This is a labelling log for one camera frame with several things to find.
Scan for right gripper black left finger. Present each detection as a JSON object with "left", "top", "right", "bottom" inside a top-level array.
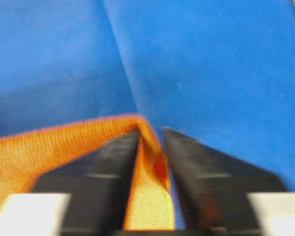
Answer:
[{"left": 32, "top": 131, "right": 139, "bottom": 236}]

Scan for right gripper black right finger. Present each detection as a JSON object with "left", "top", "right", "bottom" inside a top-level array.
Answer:
[{"left": 163, "top": 128, "right": 287, "bottom": 236}]

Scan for orange microfibre towel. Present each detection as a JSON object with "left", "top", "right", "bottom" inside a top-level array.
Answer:
[{"left": 0, "top": 114, "right": 175, "bottom": 230}]

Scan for blue table cloth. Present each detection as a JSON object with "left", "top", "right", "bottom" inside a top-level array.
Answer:
[{"left": 0, "top": 0, "right": 295, "bottom": 236}]

